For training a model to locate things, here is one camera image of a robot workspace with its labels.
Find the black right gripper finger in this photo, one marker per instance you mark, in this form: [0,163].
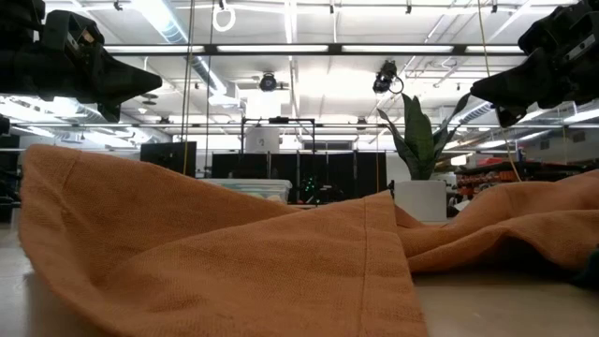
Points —
[511,117]
[510,84]

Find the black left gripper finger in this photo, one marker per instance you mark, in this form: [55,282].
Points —
[110,113]
[121,79]

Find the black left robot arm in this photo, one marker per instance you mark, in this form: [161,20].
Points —
[18,21]

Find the clear plastic tupperware container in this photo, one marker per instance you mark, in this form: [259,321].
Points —
[243,187]

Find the shelf with orange bins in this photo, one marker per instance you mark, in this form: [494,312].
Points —
[496,177]

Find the black cabinet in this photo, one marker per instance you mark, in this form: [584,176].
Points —
[168,159]

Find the snake plant in white pot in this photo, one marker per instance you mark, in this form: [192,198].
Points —
[419,140]

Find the white box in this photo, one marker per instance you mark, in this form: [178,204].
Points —
[262,140]

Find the black partition panel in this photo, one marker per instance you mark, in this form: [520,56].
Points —
[337,173]

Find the orange cloth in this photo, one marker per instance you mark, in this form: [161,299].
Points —
[234,257]

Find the black device with green lights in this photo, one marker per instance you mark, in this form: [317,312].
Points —
[310,186]

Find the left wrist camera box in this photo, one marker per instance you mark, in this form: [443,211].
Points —
[70,28]

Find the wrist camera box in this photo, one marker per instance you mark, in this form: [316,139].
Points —
[552,33]
[70,28]

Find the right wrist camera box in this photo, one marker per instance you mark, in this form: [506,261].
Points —
[552,33]

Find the silver ventilation duct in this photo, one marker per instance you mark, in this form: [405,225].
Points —
[206,70]

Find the round black ceiling camera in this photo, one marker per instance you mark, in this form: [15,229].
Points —
[267,82]

